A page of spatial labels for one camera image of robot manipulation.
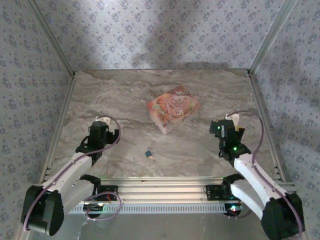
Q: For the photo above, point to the small teal padlock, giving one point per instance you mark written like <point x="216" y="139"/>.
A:
<point x="148" y="153"/>

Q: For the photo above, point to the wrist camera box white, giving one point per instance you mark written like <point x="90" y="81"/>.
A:
<point x="228" y="115"/>
<point x="106" y="120"/>

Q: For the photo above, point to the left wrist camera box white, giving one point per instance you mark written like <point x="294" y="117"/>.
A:
<point x="106" y="120"/>

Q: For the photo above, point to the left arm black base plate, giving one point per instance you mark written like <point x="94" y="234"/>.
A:
<point x="112" y="190"/>

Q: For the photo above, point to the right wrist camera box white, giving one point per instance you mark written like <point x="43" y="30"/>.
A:
<point x="228" y="115"/>

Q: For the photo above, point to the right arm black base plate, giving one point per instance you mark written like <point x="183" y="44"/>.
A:
<point x="212" y="193"/>

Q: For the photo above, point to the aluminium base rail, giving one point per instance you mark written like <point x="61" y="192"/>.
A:
<point x="162" y="190"/>

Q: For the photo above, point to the pink illustrated box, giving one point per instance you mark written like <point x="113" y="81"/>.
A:
<point x="172" y="107"/>

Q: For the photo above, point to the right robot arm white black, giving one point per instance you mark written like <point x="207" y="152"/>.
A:
<point x="255" y="175"/>

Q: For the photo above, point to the aluminium frame post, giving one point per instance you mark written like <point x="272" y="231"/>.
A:
<point x="54" y="40"/>
<point x="271" y="37"/>

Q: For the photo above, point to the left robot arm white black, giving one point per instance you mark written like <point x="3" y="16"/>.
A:
<point x="65" y="172"/>

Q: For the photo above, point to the aluminium table side rail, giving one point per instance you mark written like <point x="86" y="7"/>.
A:
<point x="58" y="130"/>
<point x="261" y="100"/>

